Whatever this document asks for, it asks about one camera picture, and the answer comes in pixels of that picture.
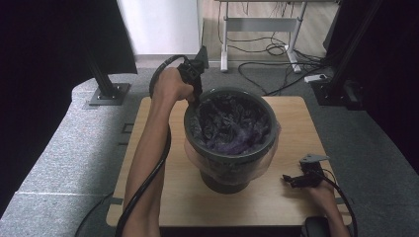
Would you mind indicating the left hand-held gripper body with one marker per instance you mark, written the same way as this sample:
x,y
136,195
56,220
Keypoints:
x,y
192,70

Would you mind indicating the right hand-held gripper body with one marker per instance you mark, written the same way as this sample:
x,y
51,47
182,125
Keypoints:
x,y
313,176

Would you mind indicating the purple plastic bag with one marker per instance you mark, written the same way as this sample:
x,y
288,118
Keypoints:
x,y
230,144

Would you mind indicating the black trash bin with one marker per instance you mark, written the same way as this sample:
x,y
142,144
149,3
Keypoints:
x,y
227,187

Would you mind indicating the person's right hand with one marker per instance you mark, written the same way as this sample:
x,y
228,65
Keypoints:
x,y
322,197

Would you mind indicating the person's left hand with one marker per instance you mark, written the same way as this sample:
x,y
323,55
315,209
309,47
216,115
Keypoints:
x,y
171,85

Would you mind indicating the black chair armrest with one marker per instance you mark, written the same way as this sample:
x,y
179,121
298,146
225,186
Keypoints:
x,y
314,227

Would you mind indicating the black metal stand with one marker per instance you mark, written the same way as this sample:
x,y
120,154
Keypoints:
x,y
342,82
107,90

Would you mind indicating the white power strip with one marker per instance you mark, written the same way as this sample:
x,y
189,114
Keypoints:
x,y
315,78

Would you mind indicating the black curtain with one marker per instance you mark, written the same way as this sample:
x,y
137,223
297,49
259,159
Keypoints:
x,y
42,65
395,82

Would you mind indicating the dark floor outlet frame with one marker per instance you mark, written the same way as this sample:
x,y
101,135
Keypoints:
x,y
123,128

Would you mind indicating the white desk frame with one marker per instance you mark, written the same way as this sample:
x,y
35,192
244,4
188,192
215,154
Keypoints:
x,y
260,24

